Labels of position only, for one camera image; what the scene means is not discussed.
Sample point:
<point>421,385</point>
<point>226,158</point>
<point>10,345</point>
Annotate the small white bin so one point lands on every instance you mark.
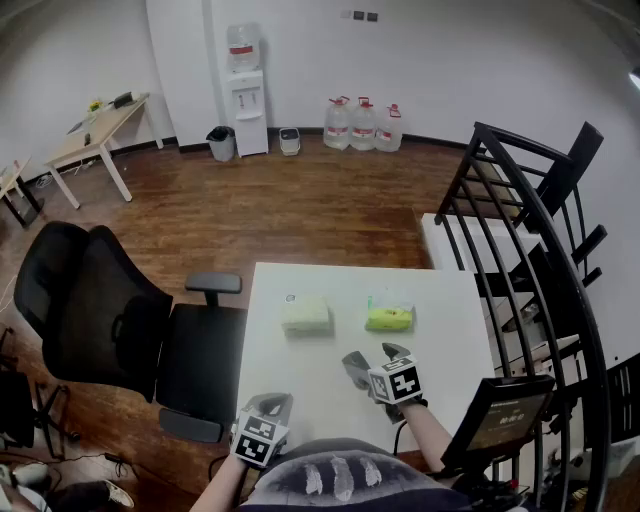
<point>289,141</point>

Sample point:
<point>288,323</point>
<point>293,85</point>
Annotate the black display screen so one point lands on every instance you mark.
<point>505,420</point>

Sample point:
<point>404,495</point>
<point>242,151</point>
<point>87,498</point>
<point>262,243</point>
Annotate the black mesh office chair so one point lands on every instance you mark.
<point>100,310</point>

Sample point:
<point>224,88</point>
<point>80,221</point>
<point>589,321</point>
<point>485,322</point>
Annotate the grey trash bin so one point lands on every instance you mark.
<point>222,145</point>

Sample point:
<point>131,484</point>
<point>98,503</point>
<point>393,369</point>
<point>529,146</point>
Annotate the clear dispenser water bottle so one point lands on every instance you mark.
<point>243,45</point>

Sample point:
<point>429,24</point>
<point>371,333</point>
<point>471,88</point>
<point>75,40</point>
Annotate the white water dispenser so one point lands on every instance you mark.
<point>247,125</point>

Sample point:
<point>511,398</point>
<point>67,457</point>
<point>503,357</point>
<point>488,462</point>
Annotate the grey notebook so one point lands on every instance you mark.
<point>76,127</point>

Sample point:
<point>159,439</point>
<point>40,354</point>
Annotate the pale tissue pack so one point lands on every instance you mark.
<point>305,315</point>

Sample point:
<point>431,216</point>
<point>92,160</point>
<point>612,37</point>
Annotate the white stair platform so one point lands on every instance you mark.
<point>435,240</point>

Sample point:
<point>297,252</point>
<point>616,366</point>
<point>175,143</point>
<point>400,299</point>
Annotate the person's dark printed shirt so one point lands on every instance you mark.
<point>350,480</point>

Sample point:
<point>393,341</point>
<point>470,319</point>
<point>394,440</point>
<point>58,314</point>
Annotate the clear water jug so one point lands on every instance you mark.
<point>337,125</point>
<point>389,131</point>
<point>363,127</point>

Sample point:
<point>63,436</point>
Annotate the small yellow flower plant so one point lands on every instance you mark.
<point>95,106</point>

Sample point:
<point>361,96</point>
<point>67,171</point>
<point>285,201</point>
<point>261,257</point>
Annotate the black desktop device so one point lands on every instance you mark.
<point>123,99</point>

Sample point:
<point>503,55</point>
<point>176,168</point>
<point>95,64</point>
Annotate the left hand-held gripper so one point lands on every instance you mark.
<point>257,440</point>

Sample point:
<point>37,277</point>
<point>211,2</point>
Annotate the black chair base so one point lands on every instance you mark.
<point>47,415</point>

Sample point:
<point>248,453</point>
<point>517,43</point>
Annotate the white power strip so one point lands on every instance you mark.
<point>86,166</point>

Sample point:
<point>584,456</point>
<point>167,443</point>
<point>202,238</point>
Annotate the person's left forearm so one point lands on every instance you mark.
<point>222,485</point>

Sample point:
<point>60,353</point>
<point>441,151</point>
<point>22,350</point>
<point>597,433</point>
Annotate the person's right forearm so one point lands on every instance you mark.
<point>427,440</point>

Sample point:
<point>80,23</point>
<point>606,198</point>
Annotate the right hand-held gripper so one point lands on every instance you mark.
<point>397,382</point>

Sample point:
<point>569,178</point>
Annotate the green tissue pack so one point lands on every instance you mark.
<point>390,316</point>

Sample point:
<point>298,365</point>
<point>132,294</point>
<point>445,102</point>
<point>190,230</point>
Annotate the white shoe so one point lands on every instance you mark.
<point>120,495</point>

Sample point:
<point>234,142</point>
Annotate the light wooden table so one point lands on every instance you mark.
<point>107,125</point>

